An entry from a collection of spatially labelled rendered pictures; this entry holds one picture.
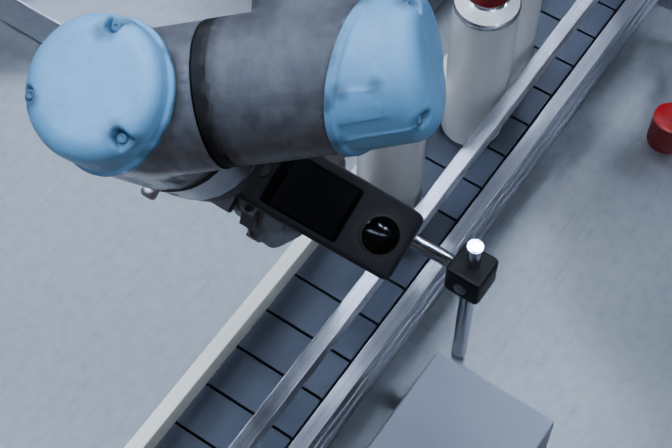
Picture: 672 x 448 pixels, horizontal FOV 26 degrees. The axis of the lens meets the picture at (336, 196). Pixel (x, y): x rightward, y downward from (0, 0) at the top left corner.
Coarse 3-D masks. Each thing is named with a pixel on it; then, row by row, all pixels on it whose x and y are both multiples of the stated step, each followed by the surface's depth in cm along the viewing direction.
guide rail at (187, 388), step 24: (312, 240) 113; (288, 264) 112; (264, 288) 111; (240, 312) 109; (216, 336) 108; (240, 336) 110; (216, 360) 108; (192, 384) 106; (168, 408) 105; (144, 432) 104
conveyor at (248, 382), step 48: (624, 0) 134; (576, 48) 128; (528, 96) 125; (432, 144) 122; (432, 240) 117; (288, 288) 115; (336, 288) 115; (384, 288) 115; (288, 336) 112; (240, 384) 110; (192, 432) 108; (288, 432) 108
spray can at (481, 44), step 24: (456, 0) 109; (480, 0) 107; (504, 0) 108; (456, 24) 110; (480, 24) 108; (504, 24) 108; (456, 48) 112; (480, 48) 110; (504, 48) 111; (456, 72) 114; (480, 72) 113; (504, 72) 114; (456, 96) 117; (480, 96) 115; (456, 120) 119; (480, 120) 118; (456, 144) 122
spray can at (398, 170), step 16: (416, 144) 104; (368, 160) 106; (384, 160) 105; (400, 160) 105; (416, 160) 106; (368, 176) 108; (384, 176) 107; (400, 176) 107; (416, 176) 108; (400, 192) 109; (416, 192) 110
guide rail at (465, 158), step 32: (576, 0) 120; (544, 64) 116; (512, 96) 115; (480, 128) 113; (448, 192) 110; (352, 288) 105; (352, 320) 105; (320, 352) 102; (288, 384) 101; (256, 416) 100
